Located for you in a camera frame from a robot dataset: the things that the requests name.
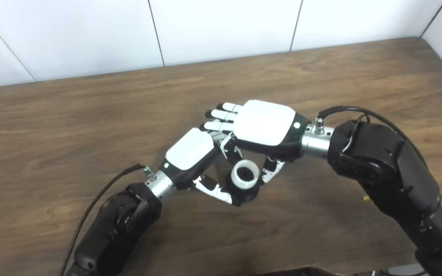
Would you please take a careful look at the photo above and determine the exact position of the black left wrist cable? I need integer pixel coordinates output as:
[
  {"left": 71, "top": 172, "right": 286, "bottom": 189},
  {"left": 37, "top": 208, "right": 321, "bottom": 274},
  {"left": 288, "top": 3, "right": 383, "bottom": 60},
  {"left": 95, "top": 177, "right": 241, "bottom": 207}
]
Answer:
[{"left": 59, "top": 164, "right": 153, "bottom": 276}]

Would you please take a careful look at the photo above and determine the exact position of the white and black left hand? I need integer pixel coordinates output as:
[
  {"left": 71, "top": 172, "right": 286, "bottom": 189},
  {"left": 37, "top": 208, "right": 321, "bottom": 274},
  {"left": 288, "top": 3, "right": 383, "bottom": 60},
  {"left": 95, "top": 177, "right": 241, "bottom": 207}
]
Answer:
[{"left": 159, "top": 128, "right": 244, "bottom": 207}]

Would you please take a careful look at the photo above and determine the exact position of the white ring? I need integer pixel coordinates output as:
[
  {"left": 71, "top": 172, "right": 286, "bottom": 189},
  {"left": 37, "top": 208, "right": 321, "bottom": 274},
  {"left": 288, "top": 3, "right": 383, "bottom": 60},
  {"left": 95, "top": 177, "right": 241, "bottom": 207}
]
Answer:
[{"left": 231, "top": 160, "right": 261, "bottom": 189}]

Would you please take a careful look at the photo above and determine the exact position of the dark robot body edge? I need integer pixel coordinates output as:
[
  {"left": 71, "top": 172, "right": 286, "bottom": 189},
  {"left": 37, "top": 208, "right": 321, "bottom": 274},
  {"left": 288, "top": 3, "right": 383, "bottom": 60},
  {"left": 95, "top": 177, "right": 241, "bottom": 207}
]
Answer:
[{"left": 259, "top": 264, "right": 429, "bottom": 276}]

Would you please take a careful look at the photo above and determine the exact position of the white and black right hand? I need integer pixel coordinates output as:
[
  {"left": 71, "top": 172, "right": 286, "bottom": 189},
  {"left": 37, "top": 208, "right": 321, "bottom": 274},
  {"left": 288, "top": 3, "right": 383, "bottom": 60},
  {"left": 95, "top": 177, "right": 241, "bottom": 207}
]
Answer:
[{"left": 199, "top": 100, "right": 312, "bottom": 185}]

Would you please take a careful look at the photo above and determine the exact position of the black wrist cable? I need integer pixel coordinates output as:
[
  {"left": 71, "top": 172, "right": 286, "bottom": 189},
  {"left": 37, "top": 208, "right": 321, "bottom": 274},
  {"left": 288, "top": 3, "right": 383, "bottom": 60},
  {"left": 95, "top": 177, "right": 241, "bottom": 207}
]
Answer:
[
  {"left": 59, "top": 164, "right": 153, "bottom": 276},
  {"left": 317, "top": 106, "right": 429, "bottom": 166}
]

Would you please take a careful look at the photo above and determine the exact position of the round black part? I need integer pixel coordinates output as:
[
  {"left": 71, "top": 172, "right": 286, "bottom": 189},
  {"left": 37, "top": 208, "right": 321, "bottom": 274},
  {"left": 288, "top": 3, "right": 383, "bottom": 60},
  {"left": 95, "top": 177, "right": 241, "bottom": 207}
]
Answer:
[{"left": 226, "top": 179, "right": 262, "bottom": 204}]

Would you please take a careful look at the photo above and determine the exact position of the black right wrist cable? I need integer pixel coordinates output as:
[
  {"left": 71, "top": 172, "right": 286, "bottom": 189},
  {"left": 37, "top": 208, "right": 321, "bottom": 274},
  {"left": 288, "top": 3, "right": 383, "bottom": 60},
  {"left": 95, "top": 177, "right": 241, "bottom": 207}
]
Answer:
[{"left": 317, "top": 106, "right": 429, "bottom": 166}]

